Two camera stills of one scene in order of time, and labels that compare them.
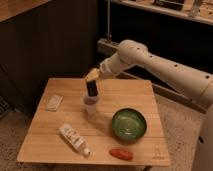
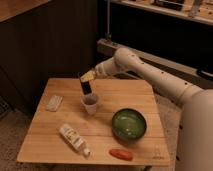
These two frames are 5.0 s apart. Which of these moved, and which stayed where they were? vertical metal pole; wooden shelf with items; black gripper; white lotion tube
Moved: black gripper
Stayed: vertical metal pole; white lotion tube; wooden shelf with items
